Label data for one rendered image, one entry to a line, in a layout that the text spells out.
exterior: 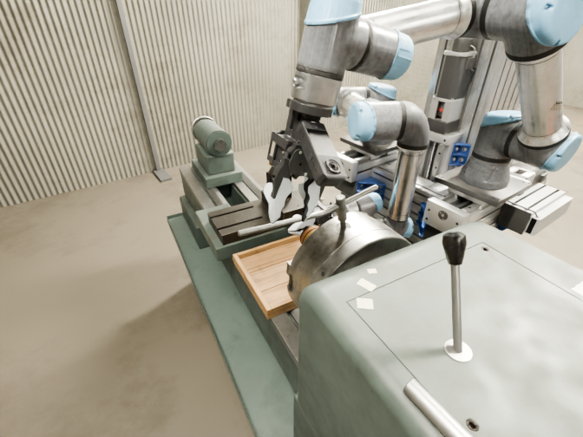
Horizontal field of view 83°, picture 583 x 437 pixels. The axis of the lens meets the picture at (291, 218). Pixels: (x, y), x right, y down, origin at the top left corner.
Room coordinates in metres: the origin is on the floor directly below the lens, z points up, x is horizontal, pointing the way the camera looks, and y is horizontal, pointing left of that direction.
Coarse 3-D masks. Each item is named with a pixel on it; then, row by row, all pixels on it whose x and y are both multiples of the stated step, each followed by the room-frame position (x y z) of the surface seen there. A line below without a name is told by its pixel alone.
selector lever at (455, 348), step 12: (456, 276) 0.34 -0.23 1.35; (456, 288) 0.33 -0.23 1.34; (456, 300) 0.32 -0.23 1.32; (456, 312) 0.32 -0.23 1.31; (456, 324) 0.31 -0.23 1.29; (456, 336) 0.30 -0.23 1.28; (444, 348) 0.30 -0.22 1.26; (456, 348) 0.29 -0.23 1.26; (468, 348) 0.29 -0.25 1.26; (456, 360) 0.28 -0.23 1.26; (468, 360) 0.28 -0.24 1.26
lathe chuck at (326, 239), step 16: (336, 224) 0.65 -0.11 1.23; (352, 224) 0.64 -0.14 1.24; (368, 224) 0.64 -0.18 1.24; (384, 224) 0.69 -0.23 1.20; (320, 240) 0.61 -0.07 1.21; (336, 240) 0.59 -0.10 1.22; (304, 256) 0.60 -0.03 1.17; (320, 256) 0.57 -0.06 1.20; (288, 272) 0.61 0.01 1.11; (304, 272) 0.57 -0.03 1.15; (288, 288) 0.60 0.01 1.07; (304, 288) 0.55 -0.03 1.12
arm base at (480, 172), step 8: (472, 152) 1.05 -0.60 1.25; (472, 160) 1.02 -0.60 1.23; (480, 160) 1.00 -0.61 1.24; (488, 160) 0.98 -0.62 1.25; (496, 160) 0.97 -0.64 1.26; (504, 160) 0.97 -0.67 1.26; (464, 168) 1.05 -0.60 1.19; (472, 168) 1.00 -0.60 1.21; (480, 168) 0.98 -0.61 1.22; (488, 168) 0.97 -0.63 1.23; (496, 168) 0.97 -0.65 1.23; (504, 168) 0.97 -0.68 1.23; (464, 176) 1.01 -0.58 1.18; (472, 176) 0.99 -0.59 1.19; (480, 176) 0.97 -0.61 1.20; (488, 176) 0.96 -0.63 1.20; (496, 176) 0.96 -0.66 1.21; (504, 176) 0.96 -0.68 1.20; (472, 184) 0.98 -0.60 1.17; (480, 184) 0.96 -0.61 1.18; (488, 184) 0.95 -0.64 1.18; (496, 184) 0.95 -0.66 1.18; (504, 184) 0.96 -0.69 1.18
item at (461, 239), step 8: (448, 232) 0.38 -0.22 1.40; (456, 232) 0.37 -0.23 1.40; (448, 240) 0.37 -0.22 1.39; (456, 240) 0.36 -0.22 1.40; (464, 240) 0.36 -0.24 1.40; (448, 248) 0.36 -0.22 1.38; (456, 248) 0.36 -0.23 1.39; (464, 248) 0.36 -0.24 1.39; (448, 256) 0.36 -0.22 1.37; (456, 256) 0.35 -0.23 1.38; (456, 264) 0.35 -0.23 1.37
